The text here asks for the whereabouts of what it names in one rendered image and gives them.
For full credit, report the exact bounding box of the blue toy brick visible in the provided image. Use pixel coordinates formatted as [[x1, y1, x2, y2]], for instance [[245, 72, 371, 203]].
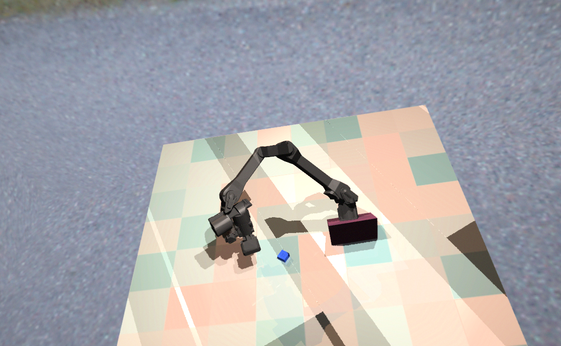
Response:
[[277, 250, 290, 262]]

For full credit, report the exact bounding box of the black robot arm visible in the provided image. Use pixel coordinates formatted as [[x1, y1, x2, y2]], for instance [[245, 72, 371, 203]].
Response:
[[208, 141, 359, 244]]

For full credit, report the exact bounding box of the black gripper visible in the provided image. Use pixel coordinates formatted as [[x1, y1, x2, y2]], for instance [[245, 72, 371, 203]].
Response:
[[234, 214, 261, 256]]

